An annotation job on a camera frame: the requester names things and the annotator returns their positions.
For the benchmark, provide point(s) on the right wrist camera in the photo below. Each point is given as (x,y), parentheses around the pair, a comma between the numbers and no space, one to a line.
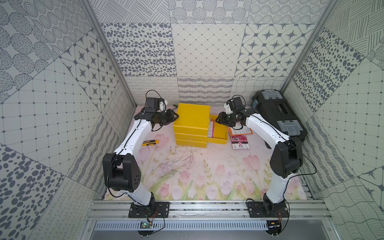
(235,104)

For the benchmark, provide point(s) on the seed bag in drawer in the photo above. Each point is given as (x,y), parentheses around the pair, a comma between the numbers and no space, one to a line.
(211,129)

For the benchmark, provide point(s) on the yellow utility knife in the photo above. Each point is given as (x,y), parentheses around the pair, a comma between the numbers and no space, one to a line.
(150,142)

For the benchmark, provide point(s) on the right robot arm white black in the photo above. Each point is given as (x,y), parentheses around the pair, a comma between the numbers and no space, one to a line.
(286,158)

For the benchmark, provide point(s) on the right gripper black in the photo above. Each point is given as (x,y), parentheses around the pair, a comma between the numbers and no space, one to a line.
(221,116)

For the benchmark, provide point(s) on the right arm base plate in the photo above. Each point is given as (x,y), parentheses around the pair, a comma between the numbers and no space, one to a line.
(266,209)

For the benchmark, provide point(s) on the black toolbox grey latches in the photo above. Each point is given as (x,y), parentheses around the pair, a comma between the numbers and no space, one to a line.
(271,107)

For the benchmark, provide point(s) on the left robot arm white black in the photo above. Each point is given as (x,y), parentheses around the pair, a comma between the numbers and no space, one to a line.
(121,170)

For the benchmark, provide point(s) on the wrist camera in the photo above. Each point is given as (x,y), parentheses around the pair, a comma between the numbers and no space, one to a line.
(235,104)
(154,105)

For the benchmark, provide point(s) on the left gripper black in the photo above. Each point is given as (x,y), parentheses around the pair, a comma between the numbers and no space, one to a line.
(167,117)

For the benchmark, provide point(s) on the floral pink table mat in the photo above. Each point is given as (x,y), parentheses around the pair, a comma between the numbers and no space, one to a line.
(217,172)

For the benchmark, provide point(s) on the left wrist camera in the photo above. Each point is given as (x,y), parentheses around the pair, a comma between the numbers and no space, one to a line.
(154,105)

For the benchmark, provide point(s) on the pink flower seed bag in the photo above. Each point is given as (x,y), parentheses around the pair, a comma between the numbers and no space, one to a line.
(240,142)

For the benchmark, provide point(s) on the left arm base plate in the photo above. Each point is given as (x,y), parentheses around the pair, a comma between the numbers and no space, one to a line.
(154,210)

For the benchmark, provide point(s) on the yellow drawer cabinet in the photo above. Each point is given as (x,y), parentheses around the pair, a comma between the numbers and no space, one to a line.
(191,128)

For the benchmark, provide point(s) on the aluminium rail frame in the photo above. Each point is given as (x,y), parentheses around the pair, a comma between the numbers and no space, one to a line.
(205,215)

